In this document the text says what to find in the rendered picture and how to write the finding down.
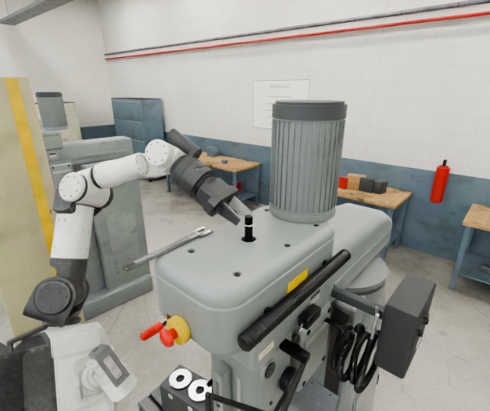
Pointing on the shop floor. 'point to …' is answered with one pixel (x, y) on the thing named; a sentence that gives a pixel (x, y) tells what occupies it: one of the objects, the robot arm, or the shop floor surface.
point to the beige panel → (11, 191)
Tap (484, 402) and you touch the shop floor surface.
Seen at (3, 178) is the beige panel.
